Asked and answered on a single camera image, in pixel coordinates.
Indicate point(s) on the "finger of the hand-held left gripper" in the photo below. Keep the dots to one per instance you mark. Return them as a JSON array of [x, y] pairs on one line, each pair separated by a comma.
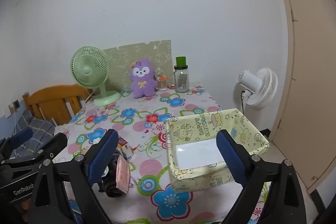
[[21, 137], [53, 144]]

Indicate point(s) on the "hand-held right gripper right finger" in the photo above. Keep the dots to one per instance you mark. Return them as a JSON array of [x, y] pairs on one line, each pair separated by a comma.
[[231, 158]]

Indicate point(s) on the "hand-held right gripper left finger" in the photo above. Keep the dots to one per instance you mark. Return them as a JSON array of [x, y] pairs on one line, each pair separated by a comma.
[[103, 155]]

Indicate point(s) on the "pink tissue packet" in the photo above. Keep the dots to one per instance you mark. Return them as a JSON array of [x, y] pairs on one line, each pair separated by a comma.
[[122, 174]]

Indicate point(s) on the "black cloth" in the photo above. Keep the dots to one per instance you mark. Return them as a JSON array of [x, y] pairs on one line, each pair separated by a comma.
[[111, 187]]

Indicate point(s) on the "yellow printed storage box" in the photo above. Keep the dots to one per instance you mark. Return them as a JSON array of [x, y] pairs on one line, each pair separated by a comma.
[[194, 182]]

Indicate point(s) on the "grey plaid pillow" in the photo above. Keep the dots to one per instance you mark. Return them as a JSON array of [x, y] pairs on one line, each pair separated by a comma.
[[39, 129]]

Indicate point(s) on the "red and yellow carton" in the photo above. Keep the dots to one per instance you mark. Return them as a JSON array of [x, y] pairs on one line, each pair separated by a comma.
[[122, 141]]

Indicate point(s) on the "white standing fan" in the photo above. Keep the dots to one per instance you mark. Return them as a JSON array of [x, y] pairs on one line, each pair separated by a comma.
[[265, 87]]

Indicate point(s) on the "green table fan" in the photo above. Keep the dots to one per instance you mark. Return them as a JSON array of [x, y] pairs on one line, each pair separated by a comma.
[[89, 70]]

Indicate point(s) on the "purple plush toy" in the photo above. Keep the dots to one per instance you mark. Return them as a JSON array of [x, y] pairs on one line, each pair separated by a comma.
[[143, 82]]

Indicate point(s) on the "glass jar with green lid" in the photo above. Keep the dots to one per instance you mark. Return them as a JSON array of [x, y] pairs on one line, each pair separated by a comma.
[[181, 81]]

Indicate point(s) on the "small jar with orange lid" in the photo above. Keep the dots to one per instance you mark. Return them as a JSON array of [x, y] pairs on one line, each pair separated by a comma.
[[162, 85]]

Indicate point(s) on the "beige door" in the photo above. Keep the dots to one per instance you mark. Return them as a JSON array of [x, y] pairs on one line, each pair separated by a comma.
[[309, 82]]

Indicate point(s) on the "green patterned board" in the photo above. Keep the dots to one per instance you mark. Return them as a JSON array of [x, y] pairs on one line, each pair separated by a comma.
[[147, 53]]

